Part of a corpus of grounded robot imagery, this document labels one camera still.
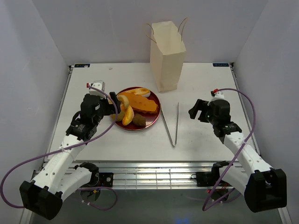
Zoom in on fake bagel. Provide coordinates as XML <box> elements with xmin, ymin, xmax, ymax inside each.
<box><xmin>117</xmin><ymin>94</ymin><xmax>129</xmax><ymax>110</ymax></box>

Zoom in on metal tongs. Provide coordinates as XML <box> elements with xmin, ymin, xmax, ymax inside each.
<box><xmin>161</xmin><ymin>102</ymin><xmax>179</xmax><ymax>148</ymax></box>

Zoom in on large orange bread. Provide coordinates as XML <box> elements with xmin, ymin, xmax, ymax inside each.
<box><xmin>121</xmin><ymin>92</ymin><xmax>158</xmax><ymax>113</ymax></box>

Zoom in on brown cookie bread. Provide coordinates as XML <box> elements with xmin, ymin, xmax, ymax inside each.
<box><xmin>133</xmin><ymin>113</ymin><xmax>146</xmax><ymax>126</ymax></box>

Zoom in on cut baguette slice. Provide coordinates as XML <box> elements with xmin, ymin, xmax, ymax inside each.
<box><xmin>110</xmin><ymin>110</ymin><xmax>125</xmax><ymax>122</ymax></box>

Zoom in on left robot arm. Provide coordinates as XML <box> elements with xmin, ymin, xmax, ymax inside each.
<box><xmin>20</xmin><ymin>91</ymin><xmax>120</xmax><ymax>220</ymax></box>

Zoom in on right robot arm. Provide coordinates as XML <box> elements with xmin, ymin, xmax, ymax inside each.
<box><xmin>188</xmin><ymin>99</ymin><xmax>287</xmax><ymax>212</ymax></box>

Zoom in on sugared orange bread roll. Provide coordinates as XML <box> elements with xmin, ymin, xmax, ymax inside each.
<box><xmin>122</xmin><ymin>105</ymin><xmax>135</xmax><ymax>126</ymax></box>

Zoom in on beige paper bag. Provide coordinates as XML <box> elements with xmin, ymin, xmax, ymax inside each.
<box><xmin>143</xmin><ymin>17</ymin><xmax>188</xmax><ymax>92</ymax></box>

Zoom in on long toasted baguette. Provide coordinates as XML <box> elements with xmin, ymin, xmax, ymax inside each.
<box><xmin>125</xmin><ymin>88</ymin><xmax>150</xmax><ymax>98</ymax></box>

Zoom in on right blue table label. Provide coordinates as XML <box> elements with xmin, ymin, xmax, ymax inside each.
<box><xmin>213</xmin><ymin>63</ymin><xmax>230</xmax><ymax>67</ymax></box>

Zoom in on blue table label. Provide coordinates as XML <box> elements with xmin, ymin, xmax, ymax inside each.
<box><xmin>74</xmin><ymin>63</ymin><xmax>90</xmax><ymax>68</ymax></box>
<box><xmin>213</xmin><ymin>63</ymin><xmax>230</xmax><ymax>67</ymax></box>

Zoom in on left blue table label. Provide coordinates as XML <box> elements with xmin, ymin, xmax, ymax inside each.
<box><xmin>74</xmin><ymin>63</ymin><xmax>90</xmax><ymax>68</ymax></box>

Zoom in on dark red round plate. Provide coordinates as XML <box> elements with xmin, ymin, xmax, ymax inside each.
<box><xmin>115</xmin><ymin>91</ymin><xmax>161</xmax><ymax>131</ymax></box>

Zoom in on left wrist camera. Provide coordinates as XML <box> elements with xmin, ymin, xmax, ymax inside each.
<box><xmin>86</xmin><ymin>80</ymin><xmax>105</xmax><ymax>97</ymax></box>

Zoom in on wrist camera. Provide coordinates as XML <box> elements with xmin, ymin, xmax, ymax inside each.
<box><xmin>210</xmin><ymin>89</ymin><xmax>225</xmax><ymax>102</ymax></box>
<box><xmin>86</xmin><ymin>80</ymin><xmax>105</xmax><ymax>97</ymax></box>

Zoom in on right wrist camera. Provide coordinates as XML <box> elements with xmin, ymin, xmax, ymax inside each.
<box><xmin>210</xmin><ymin>89</ymin><xmax>225</xmax><ymax>102</ymax></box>

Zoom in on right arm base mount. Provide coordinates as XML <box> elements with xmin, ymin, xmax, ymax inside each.
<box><xmin>191</xmin><ymin>161</ymin><xmax>229</xmax><ymax>187</ymax></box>

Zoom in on aluminium frame rail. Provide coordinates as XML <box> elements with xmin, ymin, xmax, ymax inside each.
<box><xmin>32</xmin><ymin>161</ymin><xmax>264</xmax><ymax>189</ymax></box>

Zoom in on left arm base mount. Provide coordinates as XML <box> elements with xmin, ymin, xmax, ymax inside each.
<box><xmin>74</xmin><ymin>162</ymin><xmax>114</xmax><ymax>187</ymax></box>

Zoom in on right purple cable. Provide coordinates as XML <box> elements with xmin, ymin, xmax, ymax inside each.
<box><xmin>202</xmin><ymin>88</ymin><xmax>256</xmax><ymax>211</ymax></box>

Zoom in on purple cable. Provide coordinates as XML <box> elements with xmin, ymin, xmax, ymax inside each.
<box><xmin>202</xmin><ymin>88</ymin><xmax>256</xmax><ymax>211</ymax></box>
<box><xmin>0</xmin><ymin>86</ymin><xmax>121</xmax><ymax>209</ymax></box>

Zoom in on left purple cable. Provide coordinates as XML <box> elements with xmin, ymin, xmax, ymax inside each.
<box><xmin>0</xmin><ymin>86</ymin><xmax>121</xmax><ymax>209</ymax></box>

